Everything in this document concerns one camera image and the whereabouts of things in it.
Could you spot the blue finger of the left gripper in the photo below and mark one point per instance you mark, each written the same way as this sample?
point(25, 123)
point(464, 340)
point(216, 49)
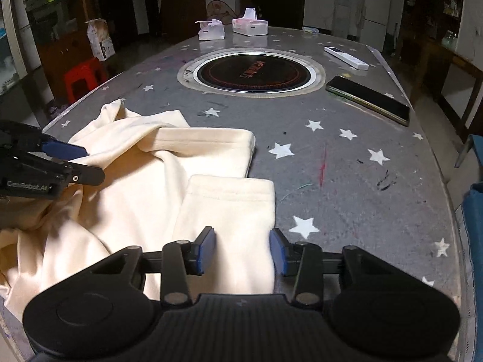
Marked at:
point(61, 150)
point(84, 175)

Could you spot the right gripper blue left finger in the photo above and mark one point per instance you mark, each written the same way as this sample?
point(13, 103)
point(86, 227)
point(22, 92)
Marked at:
point(202, 251)

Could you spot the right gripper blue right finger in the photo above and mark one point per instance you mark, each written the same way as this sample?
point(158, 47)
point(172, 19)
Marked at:
point(282, 252)

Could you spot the cream white garment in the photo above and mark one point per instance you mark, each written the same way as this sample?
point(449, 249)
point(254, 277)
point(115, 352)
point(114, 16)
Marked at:
point(165, 181)

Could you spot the red plastic stool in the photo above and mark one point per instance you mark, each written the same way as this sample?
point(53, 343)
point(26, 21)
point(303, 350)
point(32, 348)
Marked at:
point(83, 78)

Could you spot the white paper bag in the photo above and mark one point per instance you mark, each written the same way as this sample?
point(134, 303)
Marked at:
point(100, 40)

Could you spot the dark shelving unit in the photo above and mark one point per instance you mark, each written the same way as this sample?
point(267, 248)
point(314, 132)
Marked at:
point(60, 36)

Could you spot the black smartphone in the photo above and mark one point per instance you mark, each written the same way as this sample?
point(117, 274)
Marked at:
point(371, 99)

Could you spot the round black induction cooktop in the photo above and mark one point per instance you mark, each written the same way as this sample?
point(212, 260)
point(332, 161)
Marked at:
point(253, 73)

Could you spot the pink tissue box left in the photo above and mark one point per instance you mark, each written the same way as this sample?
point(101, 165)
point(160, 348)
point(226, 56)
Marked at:
point(211, 30)

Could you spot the pink tissue box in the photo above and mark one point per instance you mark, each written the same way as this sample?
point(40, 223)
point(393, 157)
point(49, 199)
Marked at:
point(211, 30)
point(249, 25)

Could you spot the white remote control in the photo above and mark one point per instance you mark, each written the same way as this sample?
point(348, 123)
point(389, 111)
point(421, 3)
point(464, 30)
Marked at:
point(347, 58)

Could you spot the blue sofa cushion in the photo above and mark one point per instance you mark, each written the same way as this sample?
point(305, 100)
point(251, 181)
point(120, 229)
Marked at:
point(465, 189)

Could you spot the floral patterned fan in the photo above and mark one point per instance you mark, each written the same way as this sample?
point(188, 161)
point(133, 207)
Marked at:
point(219, 10)

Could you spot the small clear plastic box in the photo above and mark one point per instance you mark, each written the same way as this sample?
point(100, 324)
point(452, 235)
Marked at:
point(310, 30)

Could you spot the dark wooden side table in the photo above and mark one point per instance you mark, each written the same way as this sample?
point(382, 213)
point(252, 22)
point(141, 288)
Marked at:
point(451, 80)

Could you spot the pink tissue box right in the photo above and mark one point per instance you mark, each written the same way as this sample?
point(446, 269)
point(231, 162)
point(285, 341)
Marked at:
point(249, 25)

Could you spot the water dispenser with bottle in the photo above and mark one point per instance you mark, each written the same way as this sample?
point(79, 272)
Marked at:
point(341, 18)

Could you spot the white refrigerator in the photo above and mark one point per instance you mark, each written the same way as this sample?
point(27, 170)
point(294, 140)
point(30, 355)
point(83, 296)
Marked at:
point(374, 22)

